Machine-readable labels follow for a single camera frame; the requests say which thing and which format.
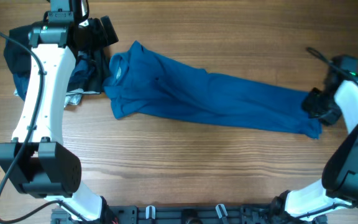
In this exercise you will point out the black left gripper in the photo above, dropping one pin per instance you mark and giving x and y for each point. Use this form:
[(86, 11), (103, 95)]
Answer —
[(102, 41)]

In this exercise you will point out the blue polo shirt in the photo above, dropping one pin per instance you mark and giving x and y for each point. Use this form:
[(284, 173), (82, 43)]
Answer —
[(143, 81)]

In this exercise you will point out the black bottom folded garment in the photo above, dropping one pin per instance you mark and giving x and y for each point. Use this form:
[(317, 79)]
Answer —
[(90, 71)]

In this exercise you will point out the navy folded garment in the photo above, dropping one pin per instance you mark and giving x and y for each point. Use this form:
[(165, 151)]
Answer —
[(21, 83)]

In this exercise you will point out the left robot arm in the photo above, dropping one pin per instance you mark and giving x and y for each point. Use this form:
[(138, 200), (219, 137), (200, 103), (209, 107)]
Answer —
[(35, 161)]

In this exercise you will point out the light grey folded garment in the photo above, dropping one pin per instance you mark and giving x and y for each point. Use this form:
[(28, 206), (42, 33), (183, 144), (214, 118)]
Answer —
[(72, 97)]

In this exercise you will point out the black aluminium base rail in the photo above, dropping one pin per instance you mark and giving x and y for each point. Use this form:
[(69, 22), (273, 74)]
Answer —
[(218, 214)]

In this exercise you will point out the black folded garment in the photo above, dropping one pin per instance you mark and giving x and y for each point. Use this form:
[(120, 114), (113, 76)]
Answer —
[(18, 60), (90, 71)]

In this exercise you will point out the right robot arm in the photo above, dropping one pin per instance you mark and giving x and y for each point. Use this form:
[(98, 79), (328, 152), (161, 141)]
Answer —
[(338, 187)]

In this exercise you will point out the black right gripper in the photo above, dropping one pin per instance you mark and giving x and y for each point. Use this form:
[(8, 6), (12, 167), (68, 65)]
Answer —
[(307, 105)]

